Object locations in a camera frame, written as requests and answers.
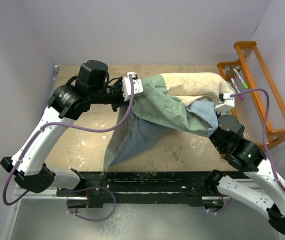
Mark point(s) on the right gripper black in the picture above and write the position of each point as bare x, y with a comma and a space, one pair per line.
221, 119

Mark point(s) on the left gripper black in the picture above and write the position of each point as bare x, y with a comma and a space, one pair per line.
117, 94

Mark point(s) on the patchwork green beige pillowcase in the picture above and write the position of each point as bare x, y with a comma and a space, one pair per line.
169, 101

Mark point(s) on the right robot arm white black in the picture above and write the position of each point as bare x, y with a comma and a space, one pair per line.
246, 157

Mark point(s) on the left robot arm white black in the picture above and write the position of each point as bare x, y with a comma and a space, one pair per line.
92, 86

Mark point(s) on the pink capped marker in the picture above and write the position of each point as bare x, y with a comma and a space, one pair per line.
236, 88

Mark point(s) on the orange wooden tiered rack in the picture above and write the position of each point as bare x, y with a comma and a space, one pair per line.
262, 111

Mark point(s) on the green capped marker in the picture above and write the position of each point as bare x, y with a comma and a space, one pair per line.
241, 79

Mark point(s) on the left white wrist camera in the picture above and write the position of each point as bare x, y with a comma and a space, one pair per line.
131, 86

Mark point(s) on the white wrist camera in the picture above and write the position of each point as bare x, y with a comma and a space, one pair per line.
131, 86
225, 103

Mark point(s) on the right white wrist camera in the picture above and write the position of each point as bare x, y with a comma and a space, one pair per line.
225, 103

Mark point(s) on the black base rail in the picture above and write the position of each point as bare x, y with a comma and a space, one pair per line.
158, 187

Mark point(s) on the aluminium frame rail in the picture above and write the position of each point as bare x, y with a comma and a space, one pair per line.
49, 193

